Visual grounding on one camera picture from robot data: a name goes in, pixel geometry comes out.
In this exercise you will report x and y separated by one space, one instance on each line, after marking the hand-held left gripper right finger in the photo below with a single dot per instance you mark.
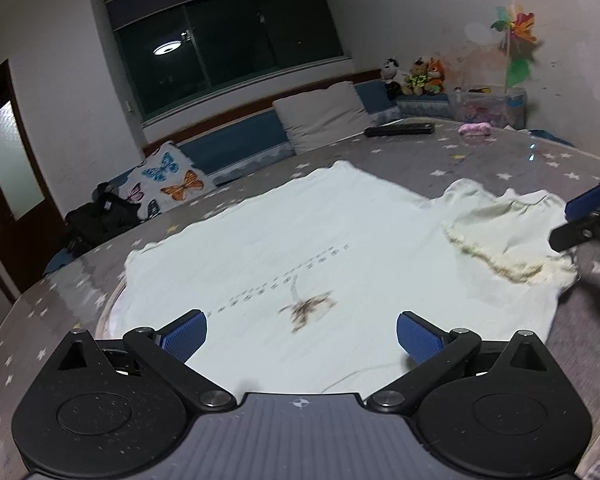
420 342

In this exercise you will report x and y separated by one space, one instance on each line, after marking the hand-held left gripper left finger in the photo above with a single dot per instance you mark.
186 336

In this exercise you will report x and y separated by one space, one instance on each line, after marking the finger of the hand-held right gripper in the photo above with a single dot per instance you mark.
591 201

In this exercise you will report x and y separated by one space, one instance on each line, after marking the white printed t-shirt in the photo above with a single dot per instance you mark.
290 240

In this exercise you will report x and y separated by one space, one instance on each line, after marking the pink cloth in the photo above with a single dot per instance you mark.
474 129

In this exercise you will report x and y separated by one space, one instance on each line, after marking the clear plastic storage box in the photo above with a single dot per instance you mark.
485 105

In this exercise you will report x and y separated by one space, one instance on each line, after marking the black bag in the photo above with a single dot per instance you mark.
97 220

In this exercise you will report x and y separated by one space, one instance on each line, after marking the butterfly print pillow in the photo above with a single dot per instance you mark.
167 180

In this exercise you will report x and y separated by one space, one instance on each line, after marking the colourful pinwheel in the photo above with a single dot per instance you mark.
519 30

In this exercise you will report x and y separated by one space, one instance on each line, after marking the orange plush toy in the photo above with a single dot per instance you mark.
436 75

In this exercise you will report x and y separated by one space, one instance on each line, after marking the blue padded bed guard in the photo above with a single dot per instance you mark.
240 142

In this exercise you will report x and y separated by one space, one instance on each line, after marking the black remote control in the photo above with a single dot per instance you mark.
399 129

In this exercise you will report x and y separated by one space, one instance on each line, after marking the brown plush bear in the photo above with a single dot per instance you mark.
416 77

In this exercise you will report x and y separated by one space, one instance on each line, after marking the black and white plush toy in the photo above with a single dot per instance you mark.
392 71

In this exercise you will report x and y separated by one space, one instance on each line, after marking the brown wooden door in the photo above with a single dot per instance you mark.
10 170

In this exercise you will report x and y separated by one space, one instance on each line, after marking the white pillow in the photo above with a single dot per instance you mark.
320 115

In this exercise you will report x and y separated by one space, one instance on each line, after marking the dark glass window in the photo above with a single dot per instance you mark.
220 45

